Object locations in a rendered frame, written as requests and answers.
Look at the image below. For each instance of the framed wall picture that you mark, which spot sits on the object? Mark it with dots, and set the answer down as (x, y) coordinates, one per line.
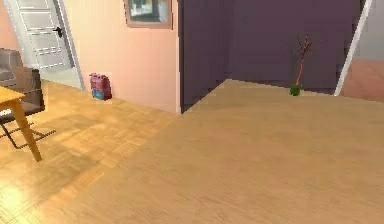
(149, 12)

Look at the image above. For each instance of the brown chair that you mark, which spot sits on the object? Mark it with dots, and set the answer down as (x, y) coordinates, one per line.
(28, 90)

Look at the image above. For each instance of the brown sofa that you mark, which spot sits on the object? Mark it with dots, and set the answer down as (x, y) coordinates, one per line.
(8, 63)

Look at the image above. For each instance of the pink and blue box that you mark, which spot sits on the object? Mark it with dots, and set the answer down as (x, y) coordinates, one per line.
(100, 86)

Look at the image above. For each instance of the white panelled room door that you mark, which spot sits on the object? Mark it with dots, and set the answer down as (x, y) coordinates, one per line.
(43, 33)

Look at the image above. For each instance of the bare twig plant green pot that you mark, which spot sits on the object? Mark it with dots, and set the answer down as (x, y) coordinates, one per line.
(297, 80)

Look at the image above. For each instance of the wooden table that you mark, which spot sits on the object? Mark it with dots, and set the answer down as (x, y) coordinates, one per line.
(20, 120)

